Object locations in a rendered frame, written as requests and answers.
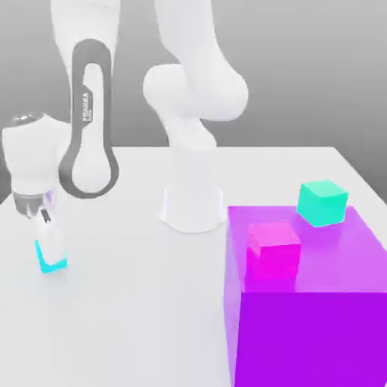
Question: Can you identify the small teal cube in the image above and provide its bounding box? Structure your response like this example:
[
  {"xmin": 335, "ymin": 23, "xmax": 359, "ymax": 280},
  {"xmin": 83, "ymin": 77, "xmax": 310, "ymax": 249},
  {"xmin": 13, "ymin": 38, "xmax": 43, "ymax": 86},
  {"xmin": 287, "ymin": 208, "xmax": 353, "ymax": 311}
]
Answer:
[{"xmin": 296, "ymin": 179, "xmax": 349, "ymax": 228}]

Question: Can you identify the small magenta cube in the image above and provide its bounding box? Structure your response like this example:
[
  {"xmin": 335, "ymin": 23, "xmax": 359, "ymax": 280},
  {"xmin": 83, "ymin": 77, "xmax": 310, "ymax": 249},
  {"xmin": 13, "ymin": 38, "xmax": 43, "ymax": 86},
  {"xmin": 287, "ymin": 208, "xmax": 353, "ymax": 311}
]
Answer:
[{"xmin": 246, "ymin": 221, "xmax": 302, "ymax": 282}]

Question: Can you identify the small cyan cube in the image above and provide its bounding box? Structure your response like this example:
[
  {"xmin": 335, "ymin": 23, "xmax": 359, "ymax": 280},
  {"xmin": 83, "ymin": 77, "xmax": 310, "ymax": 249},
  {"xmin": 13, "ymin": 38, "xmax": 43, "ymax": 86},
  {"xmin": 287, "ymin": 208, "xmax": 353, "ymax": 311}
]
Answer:
[{"xmin": 33, "ymin": 239, "xmax": 69, "ymax": 275}]

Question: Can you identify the large purple box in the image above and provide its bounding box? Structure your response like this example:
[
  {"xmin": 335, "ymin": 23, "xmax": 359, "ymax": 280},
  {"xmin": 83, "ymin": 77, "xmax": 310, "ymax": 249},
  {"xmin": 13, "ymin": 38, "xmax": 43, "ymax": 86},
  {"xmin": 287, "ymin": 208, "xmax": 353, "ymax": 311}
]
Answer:
[{"xmin": 224, "ymin": 205, "xmax": 387, "ymax": 387}]

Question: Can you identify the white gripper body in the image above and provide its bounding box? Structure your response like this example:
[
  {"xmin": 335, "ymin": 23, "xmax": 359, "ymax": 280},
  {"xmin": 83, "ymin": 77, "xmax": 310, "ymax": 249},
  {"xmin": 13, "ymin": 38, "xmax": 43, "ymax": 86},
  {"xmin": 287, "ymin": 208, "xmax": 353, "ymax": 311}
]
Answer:
[{"xmin": 35, "ymin": 209, "xmax": 67, "ymax": 265}]

